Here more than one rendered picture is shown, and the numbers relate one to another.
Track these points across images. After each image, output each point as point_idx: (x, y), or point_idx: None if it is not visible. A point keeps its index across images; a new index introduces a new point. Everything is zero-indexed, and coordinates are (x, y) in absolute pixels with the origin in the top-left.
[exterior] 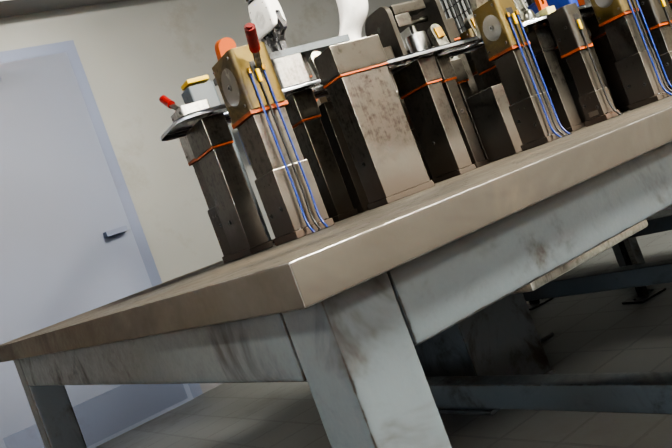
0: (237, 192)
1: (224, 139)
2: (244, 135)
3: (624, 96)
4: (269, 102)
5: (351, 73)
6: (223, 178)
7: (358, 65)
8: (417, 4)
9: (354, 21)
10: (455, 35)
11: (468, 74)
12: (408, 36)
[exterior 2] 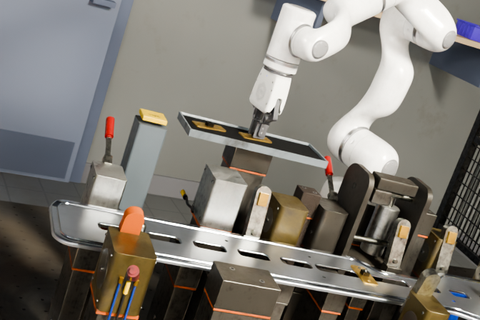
0: (67, 313)
1: (88, 268)
2: (91, 302)
3: None
4: (118, 313)
5: (226, 311)
6: (64, 296)
7: (238, 308)
8: (408, 190)
9: (371, 114)
10: (424, 233)
11: (406, 272)
12: (380, 204)
